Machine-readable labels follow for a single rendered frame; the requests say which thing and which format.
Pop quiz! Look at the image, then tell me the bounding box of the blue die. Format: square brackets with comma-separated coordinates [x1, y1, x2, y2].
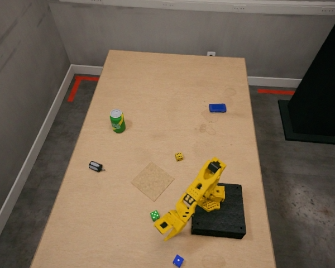
[173, 254, 184, 268]

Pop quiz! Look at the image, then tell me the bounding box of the yellow die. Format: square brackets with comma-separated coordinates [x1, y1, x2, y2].
[175, 152, 183, 161]

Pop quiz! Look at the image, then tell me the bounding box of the green die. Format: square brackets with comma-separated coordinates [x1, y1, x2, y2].
[150, 210, 160, 222]

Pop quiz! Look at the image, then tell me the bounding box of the green soda can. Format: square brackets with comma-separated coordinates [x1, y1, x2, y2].
[109, 109, 126, 133]

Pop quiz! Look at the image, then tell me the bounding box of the blue rectangular case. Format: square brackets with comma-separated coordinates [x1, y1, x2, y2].
[209, 103, 227, 113]

